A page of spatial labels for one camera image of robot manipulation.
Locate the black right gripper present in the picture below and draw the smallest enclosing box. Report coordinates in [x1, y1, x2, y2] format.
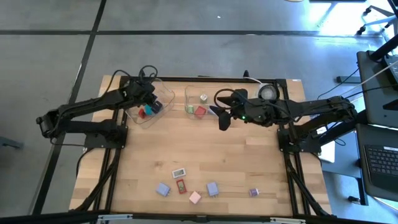
[216, 89, 282, 131]

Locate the red plug adapter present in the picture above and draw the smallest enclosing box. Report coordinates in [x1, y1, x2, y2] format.
[194, 105, 208, 119]

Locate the white digital thermometer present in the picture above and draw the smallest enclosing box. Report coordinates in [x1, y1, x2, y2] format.
[172, 167, 187, 179]

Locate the red digital thermometer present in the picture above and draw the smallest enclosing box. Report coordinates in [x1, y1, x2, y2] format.
[175, 179, 188, 195]

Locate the clear plastic bin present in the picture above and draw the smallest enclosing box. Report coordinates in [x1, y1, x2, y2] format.
[126, 77, 176, 130]
[184, 83, 236, 121]

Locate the white paper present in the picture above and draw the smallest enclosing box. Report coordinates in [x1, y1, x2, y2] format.
[317, 126, 336, 164]

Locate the black stand beam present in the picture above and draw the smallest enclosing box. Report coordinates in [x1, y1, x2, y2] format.
[320, 108, 368, 147]

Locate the grey furniture foot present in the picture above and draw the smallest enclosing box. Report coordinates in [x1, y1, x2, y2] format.
[0, 136, 24, 150]

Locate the dark grey panel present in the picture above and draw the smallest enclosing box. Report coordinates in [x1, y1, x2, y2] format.
[356, 49, 398, 128]

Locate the dark grey laptop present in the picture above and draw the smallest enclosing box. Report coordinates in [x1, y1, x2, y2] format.
[355, 123, 398, 203]

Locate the white chair base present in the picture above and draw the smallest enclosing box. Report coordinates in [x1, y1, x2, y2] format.
[356, 5, 398, 35]

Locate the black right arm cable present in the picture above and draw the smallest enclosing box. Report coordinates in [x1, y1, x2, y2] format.
[213, 88, 248, 110]

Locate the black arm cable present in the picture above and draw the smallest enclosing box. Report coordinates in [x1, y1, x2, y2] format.
[105, 65, 159, 94]
[213, 88, 248, 110]

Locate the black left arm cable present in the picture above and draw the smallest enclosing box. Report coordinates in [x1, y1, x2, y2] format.
[105, 65, 159, 94]

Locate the black aluminium table frame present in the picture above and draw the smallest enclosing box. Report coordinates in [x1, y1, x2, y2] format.
[70, 74, 332, 224]

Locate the white lamp cable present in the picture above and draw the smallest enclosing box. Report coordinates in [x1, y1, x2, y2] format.
[244, 77, 264, 87]

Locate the pink wall charger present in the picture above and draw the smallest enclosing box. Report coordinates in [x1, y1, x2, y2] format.
[188, 190, 202, 205]

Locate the light blue wall charger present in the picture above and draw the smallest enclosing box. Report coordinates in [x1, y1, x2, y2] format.
[155, 182, 172, 197]

